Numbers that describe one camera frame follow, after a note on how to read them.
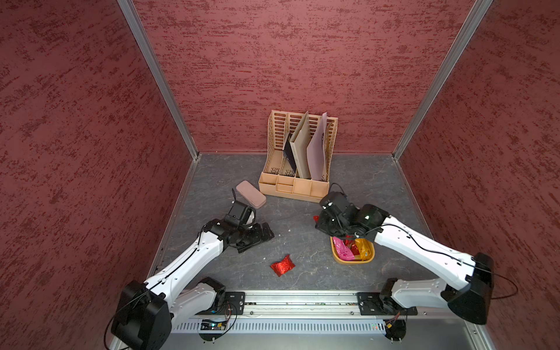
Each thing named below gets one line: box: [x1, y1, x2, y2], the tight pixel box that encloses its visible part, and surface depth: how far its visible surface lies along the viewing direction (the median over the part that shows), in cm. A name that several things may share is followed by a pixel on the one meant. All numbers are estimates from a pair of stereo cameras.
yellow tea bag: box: [354, 238, 373, 262], surface depth 81 cm
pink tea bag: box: [332, 236, 356, 261], surface depth 83 cm
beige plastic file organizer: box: [258, 110, 339, 204], surface depth 104 cm
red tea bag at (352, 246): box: [344, 239, 361, 256], surface depth 83 cm
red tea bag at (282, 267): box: [269, 254, 297, 278], surface depth 82 cm
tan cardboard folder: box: [289, 110, 311, 180], surface depth 92 cm
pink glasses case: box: [235, 180, 267, 210], surface depth 104 cm
